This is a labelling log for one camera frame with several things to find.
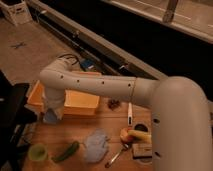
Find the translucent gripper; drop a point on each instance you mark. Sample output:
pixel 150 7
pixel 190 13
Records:
pixel 57 108

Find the blue sponge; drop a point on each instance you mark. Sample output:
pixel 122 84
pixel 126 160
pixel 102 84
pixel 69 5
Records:
pixel 50 117

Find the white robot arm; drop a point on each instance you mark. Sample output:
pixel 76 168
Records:
pixel 180 115

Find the yellow plastic bin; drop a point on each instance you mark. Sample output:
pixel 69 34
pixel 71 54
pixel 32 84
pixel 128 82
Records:
pixel 76 103

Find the black chair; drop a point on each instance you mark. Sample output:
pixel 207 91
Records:
pixel 14 116

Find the blue box on floor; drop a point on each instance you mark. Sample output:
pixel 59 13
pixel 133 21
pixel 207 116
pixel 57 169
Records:
pixel 87 64

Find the bunch of dark grapes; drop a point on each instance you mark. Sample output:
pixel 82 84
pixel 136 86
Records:
pixel 113 104

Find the blue cloth glove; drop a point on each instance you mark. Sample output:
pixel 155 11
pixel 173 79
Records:
pixel 96 146

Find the orange round fruit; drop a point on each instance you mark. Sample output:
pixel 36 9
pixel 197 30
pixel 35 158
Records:
pixel 125 137

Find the metal spoon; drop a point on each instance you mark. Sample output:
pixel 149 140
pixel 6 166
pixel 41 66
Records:
pixel 125 147

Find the yellow banana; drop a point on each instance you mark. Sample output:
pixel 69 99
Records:
pixel 140 135

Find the white cardboard box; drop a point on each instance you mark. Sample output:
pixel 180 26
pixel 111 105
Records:
pixel 17 13

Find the metal bowl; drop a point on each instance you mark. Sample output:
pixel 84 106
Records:
pixel 144 161

